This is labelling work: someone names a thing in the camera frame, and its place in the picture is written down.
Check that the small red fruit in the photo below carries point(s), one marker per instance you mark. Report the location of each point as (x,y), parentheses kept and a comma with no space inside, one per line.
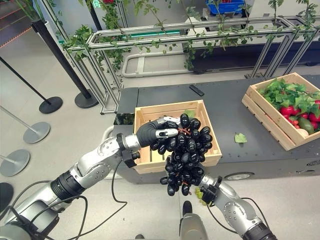
(304,115)

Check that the wooden crate with produce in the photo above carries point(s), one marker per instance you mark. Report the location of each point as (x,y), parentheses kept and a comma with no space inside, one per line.
(272,130)

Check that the empty slatted wooden crate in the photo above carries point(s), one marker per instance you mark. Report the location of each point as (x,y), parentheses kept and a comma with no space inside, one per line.
(215,155)

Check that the silver robot leg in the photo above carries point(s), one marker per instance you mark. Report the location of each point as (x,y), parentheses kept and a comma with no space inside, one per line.
(191,225)

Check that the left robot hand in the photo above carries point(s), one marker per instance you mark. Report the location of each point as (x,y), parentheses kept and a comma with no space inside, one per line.
(147,132)

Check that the beige round vegetable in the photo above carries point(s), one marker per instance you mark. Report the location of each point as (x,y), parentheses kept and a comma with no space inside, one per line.
(303,132)

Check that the black grape bunch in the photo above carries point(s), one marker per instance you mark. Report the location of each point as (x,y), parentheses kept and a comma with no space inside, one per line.
(187,150)

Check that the green avocado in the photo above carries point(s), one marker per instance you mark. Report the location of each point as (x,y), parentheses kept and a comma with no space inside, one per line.
(306,125)

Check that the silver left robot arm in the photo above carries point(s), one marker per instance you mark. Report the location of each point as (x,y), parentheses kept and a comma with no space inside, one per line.
(95,162)

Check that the white tubular floor frame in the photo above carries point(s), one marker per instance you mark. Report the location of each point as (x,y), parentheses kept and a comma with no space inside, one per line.
(140,65)

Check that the thick black stanchion post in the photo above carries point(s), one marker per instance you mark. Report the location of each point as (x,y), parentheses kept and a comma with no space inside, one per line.
(62,65)

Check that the aluminium profile frame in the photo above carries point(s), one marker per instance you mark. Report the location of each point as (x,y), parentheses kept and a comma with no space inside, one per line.
(155,40)

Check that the black round stanchion base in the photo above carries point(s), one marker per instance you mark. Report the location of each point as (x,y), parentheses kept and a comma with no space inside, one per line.
(4,196)

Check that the thin black stanchion post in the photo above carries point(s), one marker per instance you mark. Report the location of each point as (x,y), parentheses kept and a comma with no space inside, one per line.
(50,105)

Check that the artificial green vines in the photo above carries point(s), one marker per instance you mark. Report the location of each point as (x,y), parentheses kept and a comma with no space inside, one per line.
(80,37)

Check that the large red bell pepper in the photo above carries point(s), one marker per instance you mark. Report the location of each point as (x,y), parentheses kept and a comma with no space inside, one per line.
(288,110)

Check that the blue plastic crate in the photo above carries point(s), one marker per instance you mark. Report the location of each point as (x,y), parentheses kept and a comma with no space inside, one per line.
(225,7)

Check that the small green leaf piece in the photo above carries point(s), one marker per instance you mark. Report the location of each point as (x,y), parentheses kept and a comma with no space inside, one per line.
(199,194)

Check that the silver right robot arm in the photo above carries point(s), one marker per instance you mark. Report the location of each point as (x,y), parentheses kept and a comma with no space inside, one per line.
(235,210)

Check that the black remote control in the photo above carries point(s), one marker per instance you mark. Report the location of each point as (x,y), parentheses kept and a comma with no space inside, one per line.
(196,90)

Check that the loose green leaf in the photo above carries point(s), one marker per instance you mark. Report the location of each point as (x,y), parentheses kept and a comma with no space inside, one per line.
(240,138)

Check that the small red tomatoes cluster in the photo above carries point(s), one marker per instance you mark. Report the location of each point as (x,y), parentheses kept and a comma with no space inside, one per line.
(295,123)

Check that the grey stanchion post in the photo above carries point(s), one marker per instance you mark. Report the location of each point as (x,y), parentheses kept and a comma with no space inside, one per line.
(15,163)
(36,132)

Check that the green leafy foliage bunch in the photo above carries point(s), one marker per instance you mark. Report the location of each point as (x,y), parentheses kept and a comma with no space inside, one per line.
(282,93)

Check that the dark low machine base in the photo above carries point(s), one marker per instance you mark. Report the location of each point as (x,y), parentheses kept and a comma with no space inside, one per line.
(250,58)

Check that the dark planter box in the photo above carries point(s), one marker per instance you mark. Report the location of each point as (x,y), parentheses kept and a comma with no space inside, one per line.
(123,119)

